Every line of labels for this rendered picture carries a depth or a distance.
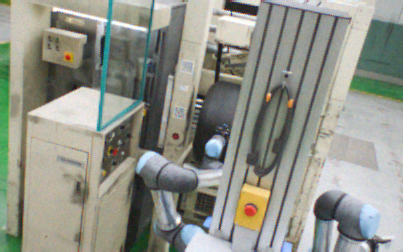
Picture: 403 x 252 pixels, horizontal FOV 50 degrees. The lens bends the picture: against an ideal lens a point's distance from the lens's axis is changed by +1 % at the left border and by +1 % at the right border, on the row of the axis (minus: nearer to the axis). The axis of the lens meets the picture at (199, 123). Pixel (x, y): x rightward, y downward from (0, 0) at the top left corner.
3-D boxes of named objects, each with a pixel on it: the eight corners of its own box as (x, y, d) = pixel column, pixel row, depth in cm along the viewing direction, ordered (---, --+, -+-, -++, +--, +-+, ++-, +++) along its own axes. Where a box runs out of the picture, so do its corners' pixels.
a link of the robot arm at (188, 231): (190, 268, 194) (195, 243, 189) (169, 252, 201) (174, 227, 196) (207, 257, 203) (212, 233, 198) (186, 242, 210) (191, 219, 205)
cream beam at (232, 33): (213, 42, 268) (217, 18, 263) (220, 37, 291) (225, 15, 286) (310, 63, 259) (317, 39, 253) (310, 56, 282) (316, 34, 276)
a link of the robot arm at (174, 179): (183, 175, 163) (247, 169, 203) (163, 163, 170) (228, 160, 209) (173, 203, 166) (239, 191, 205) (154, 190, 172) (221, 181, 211)
